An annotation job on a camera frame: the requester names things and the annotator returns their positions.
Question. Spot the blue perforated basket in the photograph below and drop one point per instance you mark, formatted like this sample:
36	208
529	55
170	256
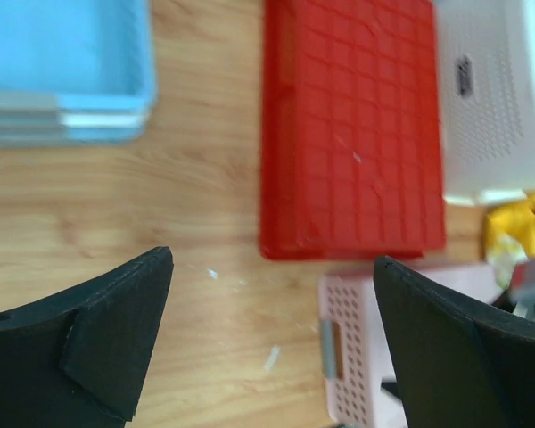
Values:
89	55
61	136

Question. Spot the large cream perforated container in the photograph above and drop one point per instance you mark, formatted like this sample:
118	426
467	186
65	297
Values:
486	70

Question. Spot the pink perforated basket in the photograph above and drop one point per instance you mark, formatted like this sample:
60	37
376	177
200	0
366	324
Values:
360	384

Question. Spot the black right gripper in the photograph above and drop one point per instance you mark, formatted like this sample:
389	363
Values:
519	296

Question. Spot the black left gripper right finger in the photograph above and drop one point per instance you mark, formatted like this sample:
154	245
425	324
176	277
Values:
458	362

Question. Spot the white perforated basket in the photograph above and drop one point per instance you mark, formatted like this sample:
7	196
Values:
41	111

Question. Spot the yellow patterned cloth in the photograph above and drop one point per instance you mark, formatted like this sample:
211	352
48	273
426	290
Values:
510	237

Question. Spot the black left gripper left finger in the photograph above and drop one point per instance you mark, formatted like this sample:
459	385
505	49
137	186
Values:
79	358

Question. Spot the red plastic tray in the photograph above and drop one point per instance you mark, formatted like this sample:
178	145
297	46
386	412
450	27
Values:
350	163

